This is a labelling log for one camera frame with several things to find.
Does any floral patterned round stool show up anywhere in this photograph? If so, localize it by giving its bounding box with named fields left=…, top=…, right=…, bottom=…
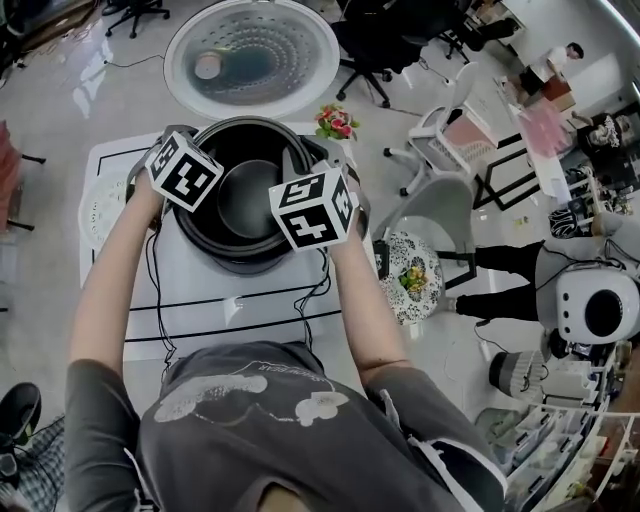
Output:
left=377, top=230, right=446, bottom=326

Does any white black-lined square table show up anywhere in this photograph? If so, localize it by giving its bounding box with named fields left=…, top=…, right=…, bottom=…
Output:
left=78, top=130, right=381, bottom=396

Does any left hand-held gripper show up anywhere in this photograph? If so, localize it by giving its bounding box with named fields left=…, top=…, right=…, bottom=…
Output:
left=125, top=123, right=225, bottom=217

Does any right hand-held gripper cable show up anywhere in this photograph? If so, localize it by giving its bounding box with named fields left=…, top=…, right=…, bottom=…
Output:
left=292, top=247, right=334, bottom=356

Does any white table with black frame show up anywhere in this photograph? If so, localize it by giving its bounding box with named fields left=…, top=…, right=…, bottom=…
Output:
left=472, top=74, right=591, bottom=211

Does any white perforated steamer tray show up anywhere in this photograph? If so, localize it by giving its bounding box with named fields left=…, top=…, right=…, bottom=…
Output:
left=78, top=172, right=136, bottom=249

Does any white rice cooker lid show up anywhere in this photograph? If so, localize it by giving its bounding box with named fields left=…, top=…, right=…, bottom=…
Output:
left=163, top=0, right=341, bottom=121

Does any white shelf rack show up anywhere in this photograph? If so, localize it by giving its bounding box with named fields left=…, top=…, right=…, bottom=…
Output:
left=474, top=344, right=640, bottom=512

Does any grey shell chair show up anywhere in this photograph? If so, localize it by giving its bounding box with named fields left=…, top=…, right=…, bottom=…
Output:
left=384, top=177, right=479, bottom=291

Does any pink sheet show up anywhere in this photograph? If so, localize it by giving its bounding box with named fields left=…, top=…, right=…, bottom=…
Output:
left=519, top=107, right=566, bottom=151

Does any pink flower bouquet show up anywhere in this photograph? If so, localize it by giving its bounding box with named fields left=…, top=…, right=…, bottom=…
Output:
left=313, top=103, right=361, bottom=144

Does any person's left forearm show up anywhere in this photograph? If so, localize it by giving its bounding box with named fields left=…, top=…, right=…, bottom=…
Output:
left=68, top=182, right=166, bottom=381

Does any small yellow flower bunch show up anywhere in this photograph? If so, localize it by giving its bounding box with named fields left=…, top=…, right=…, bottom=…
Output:
left=398, top=265, right=429, bottom=291

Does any white mesh pink-seat office chair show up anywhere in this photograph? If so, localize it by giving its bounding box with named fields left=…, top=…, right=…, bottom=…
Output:
left=383, top=62, right=501, bottom=199

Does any black office chair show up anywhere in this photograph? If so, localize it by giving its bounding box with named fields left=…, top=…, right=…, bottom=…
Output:
left=329, top=0, right=471, bottom=109
left=102, top=0, right=171, bottom=40

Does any hand-held gripper cable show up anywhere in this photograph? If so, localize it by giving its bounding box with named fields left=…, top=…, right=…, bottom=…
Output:
left=147, top=219, right=176, bottom=381
left=292, top=247, right=334, bottom=356

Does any dark metal pot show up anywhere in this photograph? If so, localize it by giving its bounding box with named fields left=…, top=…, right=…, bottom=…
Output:
left=172, top=115, right=319, bottom=264

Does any striped grey basket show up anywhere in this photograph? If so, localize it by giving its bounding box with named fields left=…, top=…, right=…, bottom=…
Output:
left=488, top=349, right=549, bottom=399

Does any orange fabric chair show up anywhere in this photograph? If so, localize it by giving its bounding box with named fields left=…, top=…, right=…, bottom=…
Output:
left=0, top=119, right=46, bottom=231

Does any person's grey printed t-shirt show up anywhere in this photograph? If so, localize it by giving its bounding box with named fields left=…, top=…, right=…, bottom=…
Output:
left=64, top=342, right=506, bottom=512

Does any white round backpack device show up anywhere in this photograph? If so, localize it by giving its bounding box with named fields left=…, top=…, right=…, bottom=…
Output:
left=554, top=264, right=640, bottom=346

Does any black rice cooker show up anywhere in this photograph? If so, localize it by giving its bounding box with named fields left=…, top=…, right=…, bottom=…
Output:
left=0, top=382, right=42, bottom=449

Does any left hand-held gripper cable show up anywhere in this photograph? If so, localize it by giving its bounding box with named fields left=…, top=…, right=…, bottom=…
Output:
left=147, top=219, right=176, bottom=381

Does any checked cloth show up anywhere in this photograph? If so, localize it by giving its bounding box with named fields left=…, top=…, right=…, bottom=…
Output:
left=14, top=414, right=69, bottom=512

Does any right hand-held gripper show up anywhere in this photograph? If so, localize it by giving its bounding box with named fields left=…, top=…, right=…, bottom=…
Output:
left=268, top=137, right=371, bottom=253

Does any person's right forearm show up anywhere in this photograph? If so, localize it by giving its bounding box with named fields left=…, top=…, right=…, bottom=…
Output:
left=327, top=232, right=414, bottom=386

